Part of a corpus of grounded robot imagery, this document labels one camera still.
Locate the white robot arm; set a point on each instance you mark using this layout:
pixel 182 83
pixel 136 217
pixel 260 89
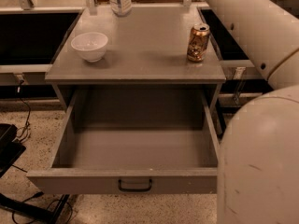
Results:
pixel 258 172

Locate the grey open top drawer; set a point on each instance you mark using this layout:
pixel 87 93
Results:
pixel 166 135

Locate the grey cabinet with counter top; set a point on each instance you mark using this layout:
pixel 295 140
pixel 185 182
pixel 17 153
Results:
pixel 149 45

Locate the gold soda can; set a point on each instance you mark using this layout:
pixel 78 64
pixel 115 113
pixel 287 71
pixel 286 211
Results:
pixel 198 41

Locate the white ceramic bowl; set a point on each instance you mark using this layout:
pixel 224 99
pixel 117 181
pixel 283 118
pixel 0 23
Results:
pixel 91 46

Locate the black equipment at left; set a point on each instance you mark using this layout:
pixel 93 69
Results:
pixel 10 149

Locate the black drawer handle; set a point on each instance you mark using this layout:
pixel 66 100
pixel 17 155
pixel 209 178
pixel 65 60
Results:
pixel 134 185

